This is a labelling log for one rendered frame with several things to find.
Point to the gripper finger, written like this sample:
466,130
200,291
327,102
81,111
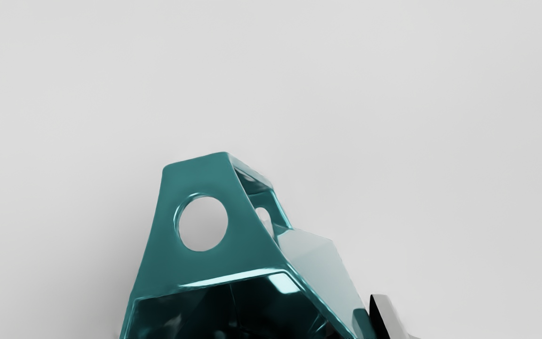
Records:
386,316

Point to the teal faceted mug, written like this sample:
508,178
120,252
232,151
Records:
252,254

